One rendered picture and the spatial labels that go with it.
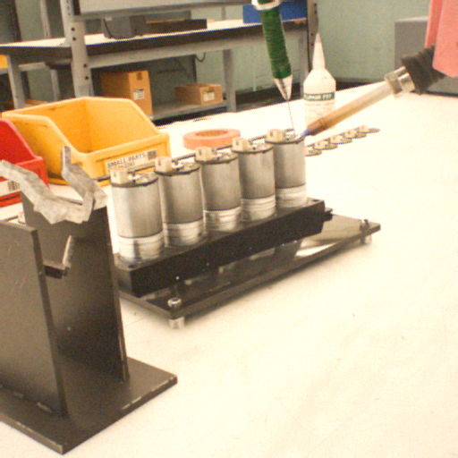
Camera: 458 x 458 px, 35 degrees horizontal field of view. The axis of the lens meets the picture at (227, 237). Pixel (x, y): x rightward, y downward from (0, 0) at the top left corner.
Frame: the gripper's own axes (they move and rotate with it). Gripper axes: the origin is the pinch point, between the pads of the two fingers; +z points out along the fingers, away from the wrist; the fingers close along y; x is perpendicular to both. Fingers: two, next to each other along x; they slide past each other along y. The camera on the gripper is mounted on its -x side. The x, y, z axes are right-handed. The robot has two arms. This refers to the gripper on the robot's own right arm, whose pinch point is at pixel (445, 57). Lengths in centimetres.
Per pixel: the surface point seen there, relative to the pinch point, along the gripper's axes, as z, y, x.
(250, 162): 9.7, 2.5, -7.6
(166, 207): 13.0, 6.2, -10.9
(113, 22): 36, -269, -60
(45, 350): 15.7, 19.5, -12.9
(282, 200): 11.5, 0.4, -4.7
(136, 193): 12.4, 8.3, -12.6
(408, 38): -2, -57, 9
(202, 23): 22, -295, -27
